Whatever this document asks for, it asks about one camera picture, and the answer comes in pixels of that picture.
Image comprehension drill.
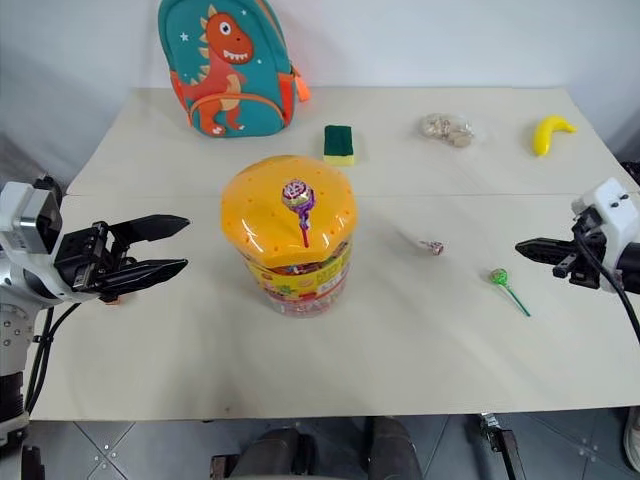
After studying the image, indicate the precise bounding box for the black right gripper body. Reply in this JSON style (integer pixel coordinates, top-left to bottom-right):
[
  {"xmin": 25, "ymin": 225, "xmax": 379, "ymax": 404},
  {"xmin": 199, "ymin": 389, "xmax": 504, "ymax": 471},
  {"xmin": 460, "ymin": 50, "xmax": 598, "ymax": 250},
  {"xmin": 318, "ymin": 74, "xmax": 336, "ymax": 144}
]
[{"xmin": 551, "ymin": 206, "xmax": 610, "ymax": 292}]

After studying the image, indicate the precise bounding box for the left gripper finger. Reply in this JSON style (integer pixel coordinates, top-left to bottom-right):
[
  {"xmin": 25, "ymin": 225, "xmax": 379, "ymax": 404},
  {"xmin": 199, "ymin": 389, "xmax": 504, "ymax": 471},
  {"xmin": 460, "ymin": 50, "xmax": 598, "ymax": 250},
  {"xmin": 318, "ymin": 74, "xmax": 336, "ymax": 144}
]
[
  {"xmin": 101, "ymin": 258, "xmax": 190, "ymax": 297},
  {"xmin": 106, "ymin": 214, "xmax": 191, "ymax": 252}
]

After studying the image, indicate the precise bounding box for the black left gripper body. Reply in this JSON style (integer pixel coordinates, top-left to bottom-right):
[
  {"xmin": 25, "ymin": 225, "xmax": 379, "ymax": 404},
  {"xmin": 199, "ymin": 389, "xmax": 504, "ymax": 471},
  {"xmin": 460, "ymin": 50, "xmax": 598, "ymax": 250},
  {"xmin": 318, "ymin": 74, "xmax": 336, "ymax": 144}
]
[{"xmin": 53, "ymin": 221, "xmax": 137, "ymax": 304}]

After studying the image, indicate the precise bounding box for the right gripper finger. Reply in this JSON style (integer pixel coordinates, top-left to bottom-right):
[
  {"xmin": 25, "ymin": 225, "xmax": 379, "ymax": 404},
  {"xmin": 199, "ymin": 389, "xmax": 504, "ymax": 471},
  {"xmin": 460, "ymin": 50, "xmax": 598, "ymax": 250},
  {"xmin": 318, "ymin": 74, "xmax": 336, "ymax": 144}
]
[
  {"xmin": 514, "ymin": 237, "xmax": 577, "ymax": 252},
  {"xmin": 519, "ymin": 248, "xmax": 576, "ymax": 263}
]

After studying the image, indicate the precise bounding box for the lollipop jar with orange lid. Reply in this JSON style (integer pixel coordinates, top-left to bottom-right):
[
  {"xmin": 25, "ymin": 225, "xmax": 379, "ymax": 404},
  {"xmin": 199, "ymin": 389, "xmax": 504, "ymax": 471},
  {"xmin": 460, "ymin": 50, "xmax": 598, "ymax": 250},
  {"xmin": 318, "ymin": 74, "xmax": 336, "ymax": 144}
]
[{"xmin": 220, "ymin": 155, "xmax": 360, "ymax": 318}]

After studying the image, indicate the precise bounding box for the green lollipop with green stick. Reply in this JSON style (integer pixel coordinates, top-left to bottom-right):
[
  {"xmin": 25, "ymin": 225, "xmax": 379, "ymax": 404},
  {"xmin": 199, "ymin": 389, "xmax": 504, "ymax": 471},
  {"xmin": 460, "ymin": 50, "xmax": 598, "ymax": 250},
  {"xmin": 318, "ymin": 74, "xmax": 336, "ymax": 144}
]
[{"xmin": 488, "ymin": 267, "xmax": 533, "ymax": 319}]

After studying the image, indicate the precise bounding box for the yellow banana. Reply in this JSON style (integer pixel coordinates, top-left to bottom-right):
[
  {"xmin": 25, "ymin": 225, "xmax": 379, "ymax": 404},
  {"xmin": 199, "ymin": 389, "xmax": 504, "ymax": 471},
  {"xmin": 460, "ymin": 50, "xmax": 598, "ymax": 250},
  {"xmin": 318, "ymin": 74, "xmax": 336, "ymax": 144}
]
[{"xmin": 531, "ymin": 114, "xmax": 579, "ymax": 158}]

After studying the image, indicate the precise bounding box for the purple wrapped lollipop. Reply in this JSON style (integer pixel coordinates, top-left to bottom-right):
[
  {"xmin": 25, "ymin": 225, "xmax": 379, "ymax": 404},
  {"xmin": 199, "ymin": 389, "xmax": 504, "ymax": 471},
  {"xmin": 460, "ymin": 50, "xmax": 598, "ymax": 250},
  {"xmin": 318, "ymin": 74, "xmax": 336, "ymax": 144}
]
[{"xmin": 280, "ymin": 179, "xmax": 318, "ymax": 250}]

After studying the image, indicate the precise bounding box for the clear bag of snacks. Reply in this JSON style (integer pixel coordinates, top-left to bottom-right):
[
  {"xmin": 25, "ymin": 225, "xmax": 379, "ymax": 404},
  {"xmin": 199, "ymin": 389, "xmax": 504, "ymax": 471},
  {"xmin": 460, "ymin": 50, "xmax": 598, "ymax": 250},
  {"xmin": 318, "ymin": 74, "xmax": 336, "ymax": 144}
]
[{"xmin": 417, "ymin": 112, "xmax": 477, "ymax": 150}]

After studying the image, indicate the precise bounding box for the teal dinosaur backpack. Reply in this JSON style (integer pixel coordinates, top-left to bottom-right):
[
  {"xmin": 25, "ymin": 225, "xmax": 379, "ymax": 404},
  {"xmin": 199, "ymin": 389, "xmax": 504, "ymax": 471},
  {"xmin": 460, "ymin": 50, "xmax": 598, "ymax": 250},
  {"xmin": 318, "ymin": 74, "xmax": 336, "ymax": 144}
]
[{"xmin": 157, "ymin": 0, "xmax": 313, "ymax": 139}]

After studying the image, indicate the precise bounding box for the white shoe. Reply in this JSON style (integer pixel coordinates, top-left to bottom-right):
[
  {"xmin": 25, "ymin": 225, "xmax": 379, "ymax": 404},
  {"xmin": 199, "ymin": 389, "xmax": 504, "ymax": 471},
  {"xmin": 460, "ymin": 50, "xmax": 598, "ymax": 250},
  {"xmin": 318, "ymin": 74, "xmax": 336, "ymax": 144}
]
[{"xmin": 623, "ymin": 406, "xmax": 640, "ymax": 474}]

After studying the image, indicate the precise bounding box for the metal table leg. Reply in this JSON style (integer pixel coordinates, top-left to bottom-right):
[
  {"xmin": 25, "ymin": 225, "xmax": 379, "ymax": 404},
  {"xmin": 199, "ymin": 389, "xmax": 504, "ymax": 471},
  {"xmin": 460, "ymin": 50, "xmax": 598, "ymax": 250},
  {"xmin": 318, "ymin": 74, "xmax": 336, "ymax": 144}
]
[{"xmin": 478, "ymin": 411, "xmax": 527, "ymax": 480}]

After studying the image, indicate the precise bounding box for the green and yellow sponge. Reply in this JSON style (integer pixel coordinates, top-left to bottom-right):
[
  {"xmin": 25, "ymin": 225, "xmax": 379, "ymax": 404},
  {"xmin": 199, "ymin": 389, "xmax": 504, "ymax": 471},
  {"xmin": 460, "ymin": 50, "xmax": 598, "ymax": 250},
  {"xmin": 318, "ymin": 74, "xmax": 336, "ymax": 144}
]
[{"xmin": 322, "ymin": 124, "xmax": 358, "ymax": 169}]

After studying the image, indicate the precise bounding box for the dark rounded shape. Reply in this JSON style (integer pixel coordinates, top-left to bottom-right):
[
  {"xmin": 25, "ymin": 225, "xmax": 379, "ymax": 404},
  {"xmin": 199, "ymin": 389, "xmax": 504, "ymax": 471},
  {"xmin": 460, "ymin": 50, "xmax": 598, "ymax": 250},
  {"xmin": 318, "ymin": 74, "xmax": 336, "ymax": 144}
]
[
  {"xmin": 366, "ymin": 414, "xmax": 422, "ymax": 480},
  {"xmin": 238, "ymin": 426, "xmax": 317, "ymax": 480}
]

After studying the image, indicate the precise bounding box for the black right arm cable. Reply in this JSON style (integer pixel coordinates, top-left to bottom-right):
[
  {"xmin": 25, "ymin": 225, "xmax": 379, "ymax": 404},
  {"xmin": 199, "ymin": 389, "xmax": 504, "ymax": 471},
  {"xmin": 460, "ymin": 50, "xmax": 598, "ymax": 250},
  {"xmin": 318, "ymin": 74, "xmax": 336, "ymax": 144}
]
[{"xmin": 573, "ymin": 224, "xmax": 640, "ymax": 347}]

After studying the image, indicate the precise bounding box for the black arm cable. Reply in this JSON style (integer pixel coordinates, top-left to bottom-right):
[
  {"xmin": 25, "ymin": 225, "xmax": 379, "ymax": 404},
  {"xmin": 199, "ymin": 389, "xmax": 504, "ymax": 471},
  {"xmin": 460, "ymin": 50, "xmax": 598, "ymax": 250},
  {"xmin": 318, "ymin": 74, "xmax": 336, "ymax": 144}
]
[
  {"xmin": 23, "ymin": 301, "xmax": 82, "ymax": 417},
  {"xmin": 573, "ymin": 224, "xmax": 640, "ymax": 347}
]

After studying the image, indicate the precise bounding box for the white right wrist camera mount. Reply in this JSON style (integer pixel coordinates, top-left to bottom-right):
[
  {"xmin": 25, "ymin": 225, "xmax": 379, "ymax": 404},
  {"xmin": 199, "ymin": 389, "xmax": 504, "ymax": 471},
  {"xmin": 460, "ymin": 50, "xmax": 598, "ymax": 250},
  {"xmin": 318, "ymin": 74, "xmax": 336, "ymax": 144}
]
[{"xmin": 571, "ymin": 177, "xmax": 640, "ymax": 294}]

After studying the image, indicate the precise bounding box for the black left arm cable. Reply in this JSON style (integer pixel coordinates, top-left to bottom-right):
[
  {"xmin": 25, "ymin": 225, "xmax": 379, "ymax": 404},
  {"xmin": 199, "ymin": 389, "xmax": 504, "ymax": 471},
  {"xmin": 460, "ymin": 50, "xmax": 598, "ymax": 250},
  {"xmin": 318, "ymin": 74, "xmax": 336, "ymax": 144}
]
[{"xmin": 23, "ymin": 301, "xmax": 82, "ymax": 417}]

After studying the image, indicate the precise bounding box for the dark metal bracket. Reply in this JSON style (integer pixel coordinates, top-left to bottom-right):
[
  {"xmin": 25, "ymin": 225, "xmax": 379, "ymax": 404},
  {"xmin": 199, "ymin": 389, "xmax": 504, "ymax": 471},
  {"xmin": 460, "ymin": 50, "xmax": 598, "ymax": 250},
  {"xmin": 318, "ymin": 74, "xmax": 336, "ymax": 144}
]
[{"xmin": 209, "ymin": 452, "xmax": 242, "ymax": 480}]

